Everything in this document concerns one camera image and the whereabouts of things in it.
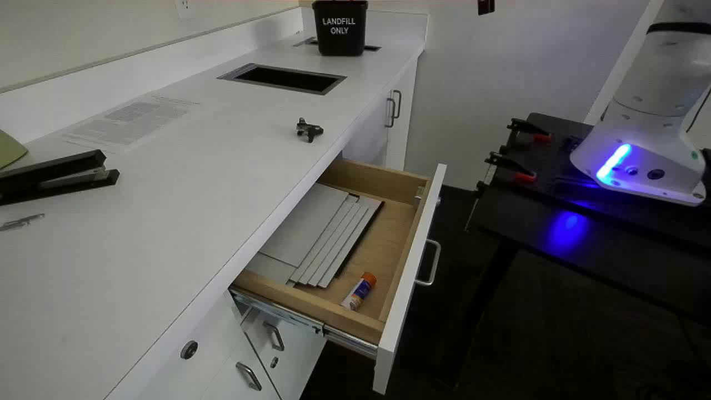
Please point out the black stapler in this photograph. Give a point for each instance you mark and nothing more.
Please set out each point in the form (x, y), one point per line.
(51, 175)

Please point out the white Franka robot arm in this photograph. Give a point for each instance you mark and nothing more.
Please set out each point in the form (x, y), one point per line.
(651, 89)

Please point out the grey papers in drawer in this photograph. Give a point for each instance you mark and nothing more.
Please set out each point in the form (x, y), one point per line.
(337, 240)

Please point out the open wooden drawer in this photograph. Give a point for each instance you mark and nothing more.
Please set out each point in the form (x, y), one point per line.
(388, 247)

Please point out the gray folder sheet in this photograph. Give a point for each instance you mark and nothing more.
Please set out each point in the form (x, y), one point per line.
(304, 226)

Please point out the white cabinet door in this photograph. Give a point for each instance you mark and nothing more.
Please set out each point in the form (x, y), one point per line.
(368, 136)
(407, 140)

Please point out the small black binder clip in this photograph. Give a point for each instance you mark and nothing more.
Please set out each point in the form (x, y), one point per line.
(310, 130)

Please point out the black clamp with red tip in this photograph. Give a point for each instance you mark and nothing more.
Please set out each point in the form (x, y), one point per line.
(528, 133)
(509, 168)

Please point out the black landfill bin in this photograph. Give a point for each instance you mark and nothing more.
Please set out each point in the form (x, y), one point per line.
(338, 30)

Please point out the round silver cabinet lock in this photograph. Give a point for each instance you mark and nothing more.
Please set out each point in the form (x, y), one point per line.
(190, 350)

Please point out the printed paper sheet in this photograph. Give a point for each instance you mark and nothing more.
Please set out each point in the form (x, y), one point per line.
(130, 120)

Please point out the black robot table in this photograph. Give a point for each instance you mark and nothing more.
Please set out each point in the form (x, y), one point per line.
(629, 246)

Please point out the silver pen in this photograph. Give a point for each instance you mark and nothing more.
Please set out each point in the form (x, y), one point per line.
(21, 221)

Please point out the black wall box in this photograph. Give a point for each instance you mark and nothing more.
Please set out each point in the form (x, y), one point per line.
(485, 5)

